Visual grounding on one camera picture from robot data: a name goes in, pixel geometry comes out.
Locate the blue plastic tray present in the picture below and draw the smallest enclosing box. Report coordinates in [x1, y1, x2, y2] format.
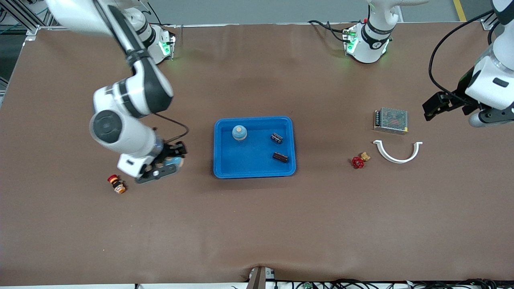
[213, 116, 297, 179]

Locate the metal mesh power supply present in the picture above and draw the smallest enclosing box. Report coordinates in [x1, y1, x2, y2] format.
[373, 107, 409, 135]

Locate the red yellow emergency stop button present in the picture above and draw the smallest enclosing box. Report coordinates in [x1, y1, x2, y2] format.
[107, 174, 126, 194]

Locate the white curved pipe clamp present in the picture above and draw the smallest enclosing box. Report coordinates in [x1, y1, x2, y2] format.
[373, 140, 423, 164]

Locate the brown table mat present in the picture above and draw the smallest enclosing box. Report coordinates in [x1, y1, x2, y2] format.
[0, 22, 514, 286]

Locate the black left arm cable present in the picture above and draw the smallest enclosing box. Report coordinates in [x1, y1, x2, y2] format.
[428, 10, 498, 106]

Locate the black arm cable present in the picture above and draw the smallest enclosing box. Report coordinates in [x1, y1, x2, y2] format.
[94, 0, 190, 144]
[428, 10, 498, 106]

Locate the aluminium frame extrusion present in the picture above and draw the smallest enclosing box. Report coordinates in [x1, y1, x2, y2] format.
[481, 10, 498, 31]
[0, 0, 53, 37]

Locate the brass valve red handle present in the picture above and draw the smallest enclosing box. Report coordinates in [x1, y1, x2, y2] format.
[352, 152, 371, 169]

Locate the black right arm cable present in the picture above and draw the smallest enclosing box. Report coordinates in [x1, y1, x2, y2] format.
[94, 0, 190, 144]

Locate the black cable bundle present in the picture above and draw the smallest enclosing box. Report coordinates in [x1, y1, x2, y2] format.
[277, 278, 500, 289]

